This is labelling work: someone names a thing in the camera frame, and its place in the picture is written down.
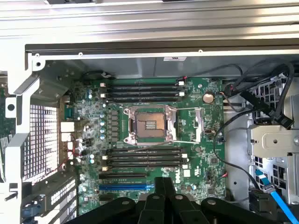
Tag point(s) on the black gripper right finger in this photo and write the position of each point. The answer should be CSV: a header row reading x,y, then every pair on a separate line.
x,y
219,210

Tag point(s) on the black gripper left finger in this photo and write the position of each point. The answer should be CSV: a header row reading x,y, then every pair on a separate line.
x,y
112,210

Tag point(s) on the short black expansion slot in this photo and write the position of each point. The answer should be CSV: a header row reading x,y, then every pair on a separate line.
x,y
107,198

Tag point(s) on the blue expansion slot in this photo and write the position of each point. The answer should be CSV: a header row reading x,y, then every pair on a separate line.
x,y
121,186

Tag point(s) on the long black expansion slot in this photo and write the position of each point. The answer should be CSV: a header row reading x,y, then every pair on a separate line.
x,y
121,175

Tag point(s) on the green motherboard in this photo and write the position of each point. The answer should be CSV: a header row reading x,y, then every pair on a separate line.
x,y
205,149

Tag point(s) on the thin metal locking lever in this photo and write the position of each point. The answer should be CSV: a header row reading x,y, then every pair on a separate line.
x,y
149,147

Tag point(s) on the blue slot retainer clip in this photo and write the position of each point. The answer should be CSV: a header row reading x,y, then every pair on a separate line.
x,y
30,210

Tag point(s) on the grey metal disk bay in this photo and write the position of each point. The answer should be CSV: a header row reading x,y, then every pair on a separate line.
x,y
275,137

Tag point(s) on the silver coin battery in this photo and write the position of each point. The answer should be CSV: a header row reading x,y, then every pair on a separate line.
x,y
208,97

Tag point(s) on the green graphics card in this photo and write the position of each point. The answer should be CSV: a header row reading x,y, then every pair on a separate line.
x,y
2,112

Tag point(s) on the black and grey PC case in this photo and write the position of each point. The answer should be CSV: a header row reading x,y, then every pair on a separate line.
x,y
140,65

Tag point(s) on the black plastic bracket block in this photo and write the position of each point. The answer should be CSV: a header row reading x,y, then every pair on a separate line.
x,y
261,201

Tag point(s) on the CPU socket with metal frame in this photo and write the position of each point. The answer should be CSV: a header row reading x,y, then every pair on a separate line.
x,y
149,124

